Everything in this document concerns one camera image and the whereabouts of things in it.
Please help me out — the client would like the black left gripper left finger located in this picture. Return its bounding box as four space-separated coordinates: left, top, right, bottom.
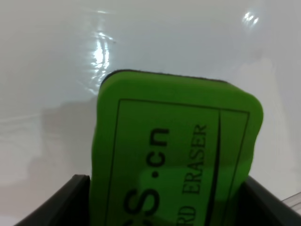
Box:
17 175 90 226

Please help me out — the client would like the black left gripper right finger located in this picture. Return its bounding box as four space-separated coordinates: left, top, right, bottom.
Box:
225 177 301 226

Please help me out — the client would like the green whiteboard eraser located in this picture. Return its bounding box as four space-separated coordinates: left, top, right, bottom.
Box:
89 70 263 226

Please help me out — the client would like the whiteboard with aluminium frame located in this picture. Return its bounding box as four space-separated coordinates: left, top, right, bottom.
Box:
0 0 301 223

